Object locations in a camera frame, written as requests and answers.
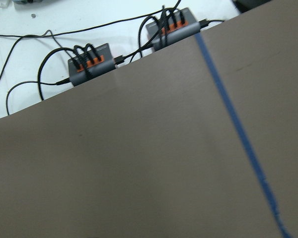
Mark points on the orange terminal block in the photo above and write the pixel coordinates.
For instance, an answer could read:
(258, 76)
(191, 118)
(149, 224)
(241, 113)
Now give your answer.
(93, 62)
(180, 25)

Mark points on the orange terminal block near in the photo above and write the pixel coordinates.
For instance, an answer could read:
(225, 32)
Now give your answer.
(180, 25)

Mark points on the orange terminal block far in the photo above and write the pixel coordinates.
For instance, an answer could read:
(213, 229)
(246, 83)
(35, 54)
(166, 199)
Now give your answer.
(93, 62)

